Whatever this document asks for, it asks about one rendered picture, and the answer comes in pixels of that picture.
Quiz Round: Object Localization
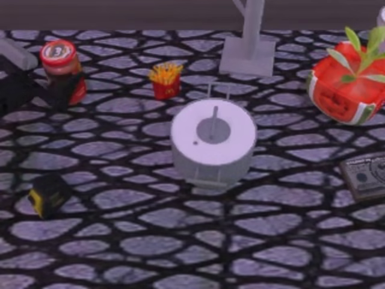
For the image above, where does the grey banknote stack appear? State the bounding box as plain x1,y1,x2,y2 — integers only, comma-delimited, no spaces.
339,152,385,202

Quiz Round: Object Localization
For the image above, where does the white round rack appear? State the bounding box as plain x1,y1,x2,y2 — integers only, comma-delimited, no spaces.
170,81,258,190

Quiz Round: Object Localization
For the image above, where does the red lidded jar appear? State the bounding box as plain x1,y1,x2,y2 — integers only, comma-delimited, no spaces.
39,39,88,109

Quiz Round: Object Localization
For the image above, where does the red french fries box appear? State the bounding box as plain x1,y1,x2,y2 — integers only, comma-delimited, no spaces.
147,63,184,101

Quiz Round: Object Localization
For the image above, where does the watermelon pattern plant pot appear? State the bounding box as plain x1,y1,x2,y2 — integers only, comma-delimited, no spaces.
306,26,385,126

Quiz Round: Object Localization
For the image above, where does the black and yellow box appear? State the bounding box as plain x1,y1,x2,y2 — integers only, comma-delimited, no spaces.
28,173,73,220

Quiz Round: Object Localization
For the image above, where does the grey camera stand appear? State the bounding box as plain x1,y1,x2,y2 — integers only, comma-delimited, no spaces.
218,0,277,78

